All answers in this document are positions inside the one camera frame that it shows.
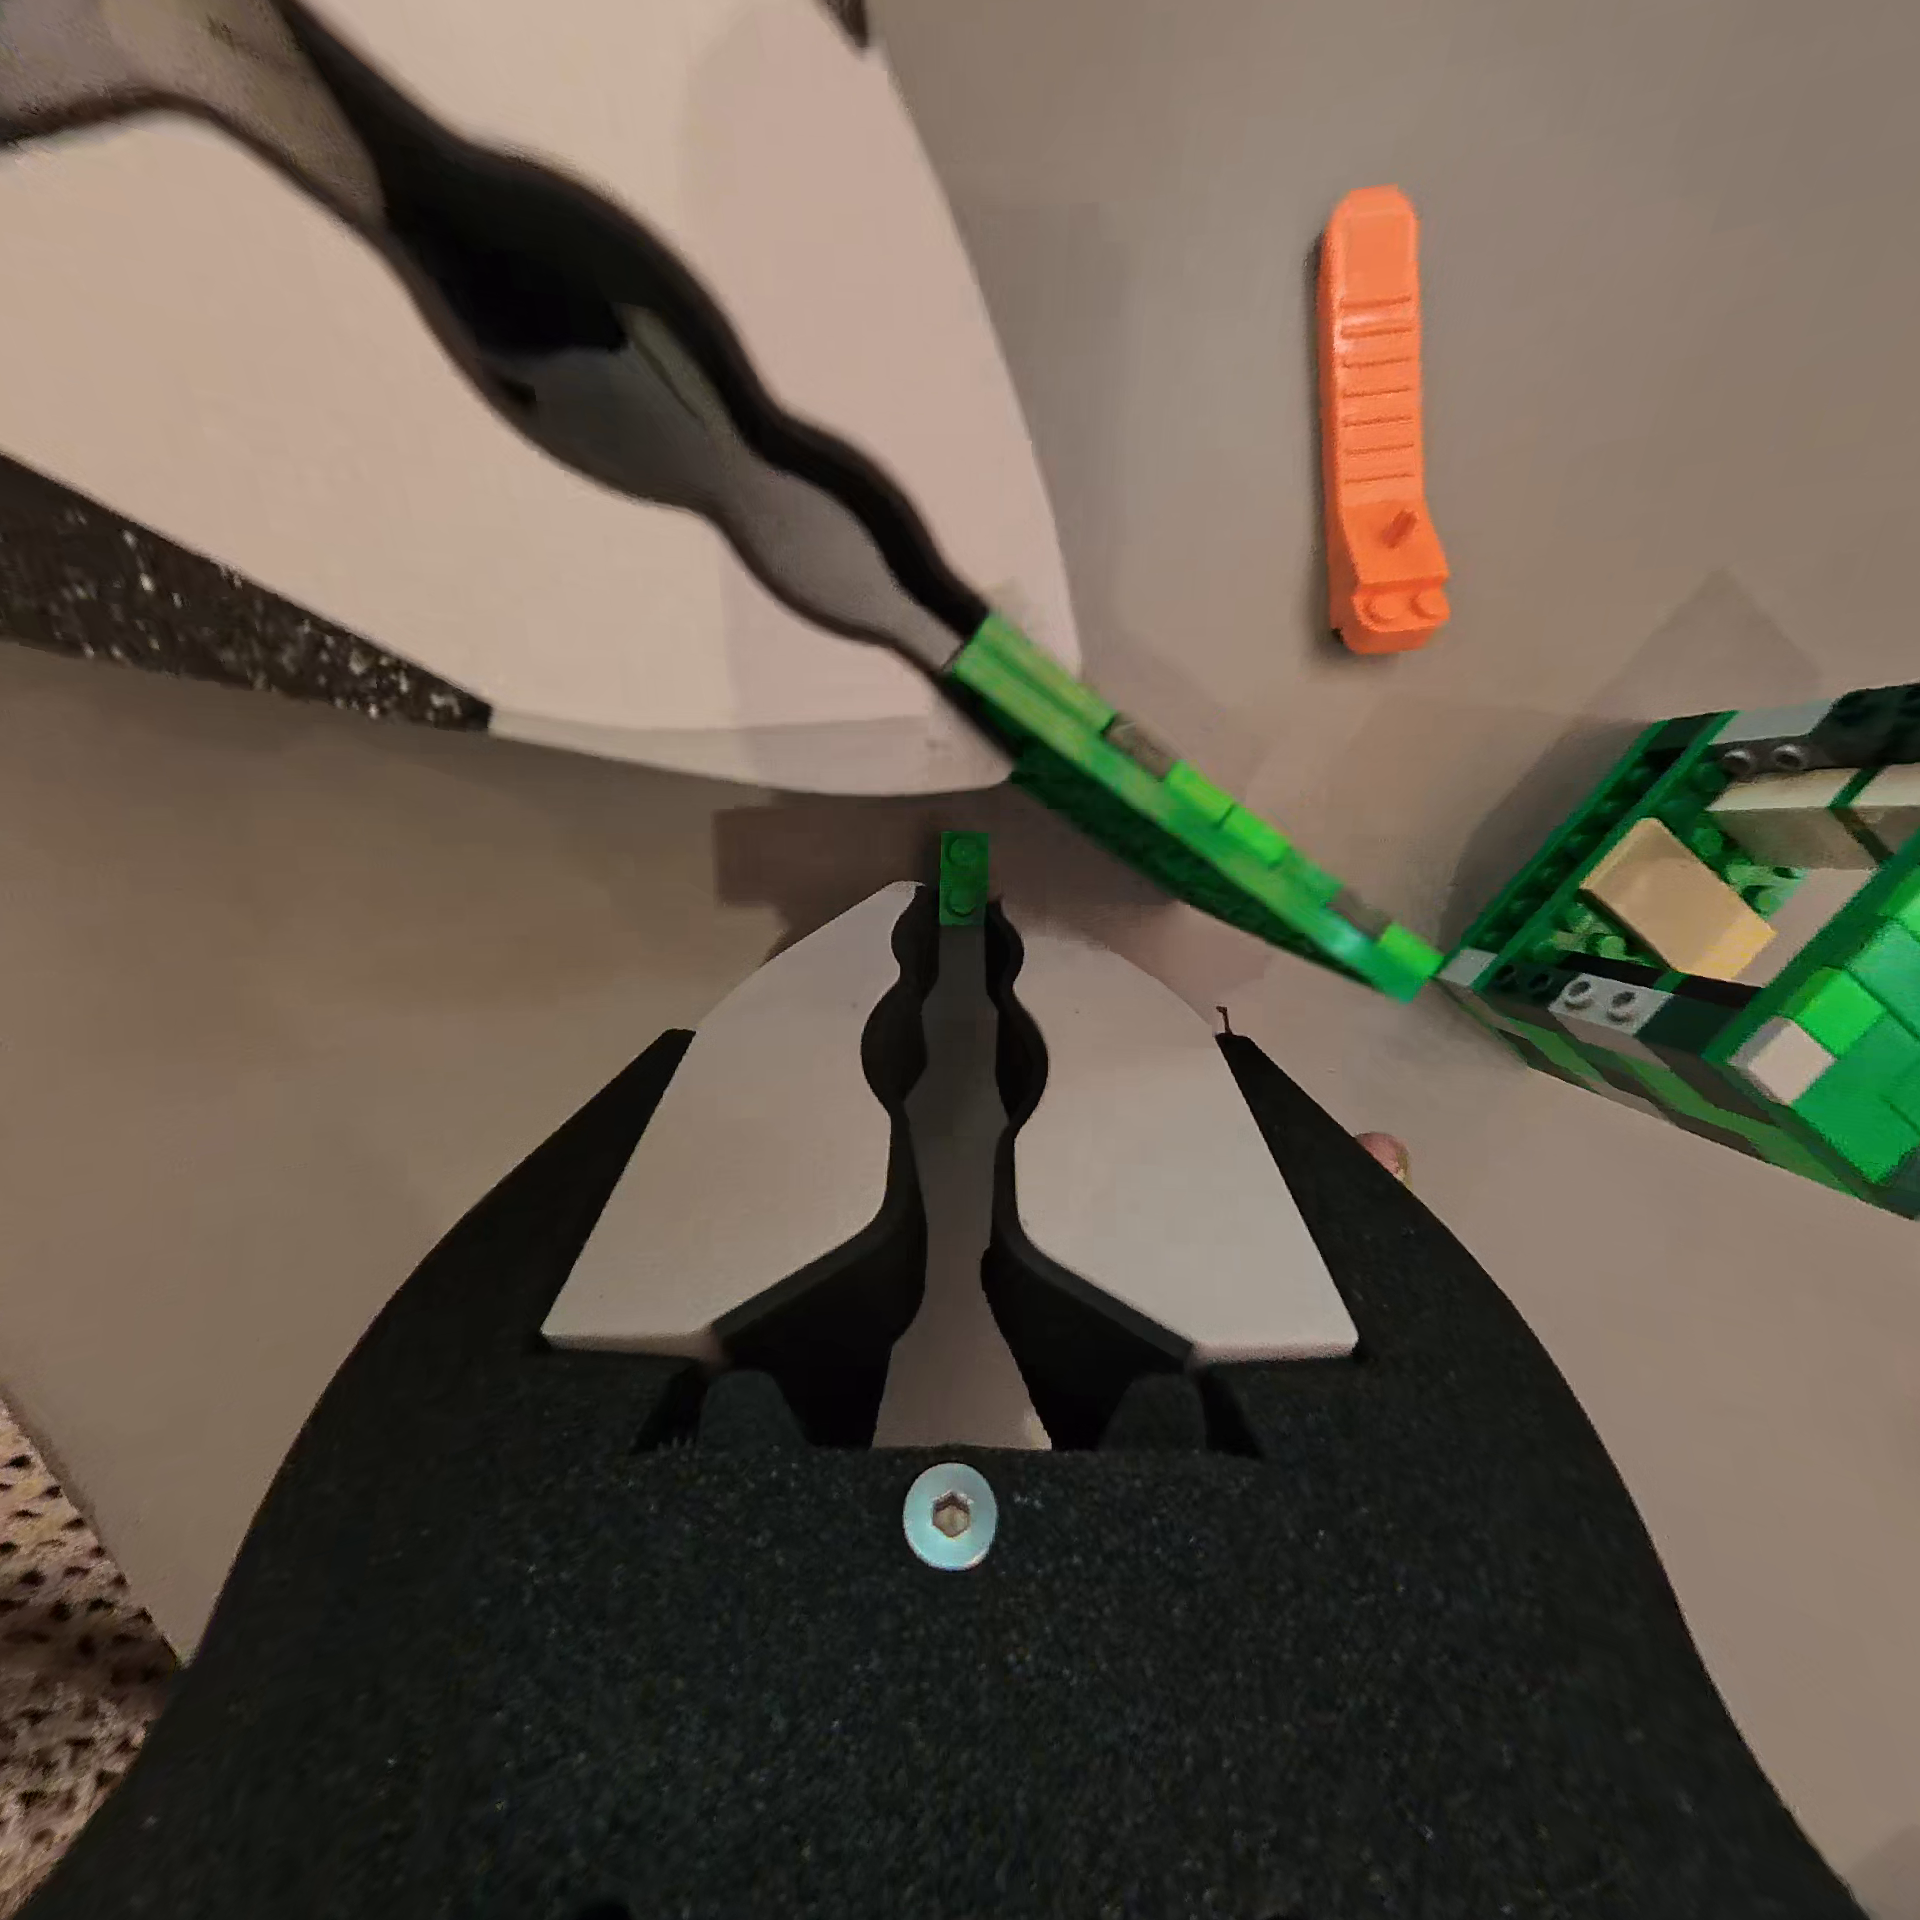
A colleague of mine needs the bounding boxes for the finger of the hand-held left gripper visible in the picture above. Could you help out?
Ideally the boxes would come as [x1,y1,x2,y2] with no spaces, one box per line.
[0,93,1023,803]
[292,0,1086,707]

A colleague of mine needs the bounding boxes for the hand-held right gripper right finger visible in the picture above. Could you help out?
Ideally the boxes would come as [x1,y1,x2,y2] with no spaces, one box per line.
[982,898,1359,1371]

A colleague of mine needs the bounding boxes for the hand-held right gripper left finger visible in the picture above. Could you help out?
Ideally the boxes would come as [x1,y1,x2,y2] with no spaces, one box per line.
[540,879,926,1362]

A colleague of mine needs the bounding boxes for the green lego wall panel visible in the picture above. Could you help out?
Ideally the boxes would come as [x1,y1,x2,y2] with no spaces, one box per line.
[942,607,1446,1005]

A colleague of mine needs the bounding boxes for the green lego block structure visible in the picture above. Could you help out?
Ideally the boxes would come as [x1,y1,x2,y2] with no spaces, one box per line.
[1434,683,1920,1220]

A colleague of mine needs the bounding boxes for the orange brick separator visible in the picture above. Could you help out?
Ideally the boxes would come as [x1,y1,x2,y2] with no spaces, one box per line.
[1316,185,1455,658]

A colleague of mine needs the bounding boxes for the cream knit sweater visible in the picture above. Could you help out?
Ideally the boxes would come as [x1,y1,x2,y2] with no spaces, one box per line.
[0,1395,187,1920]

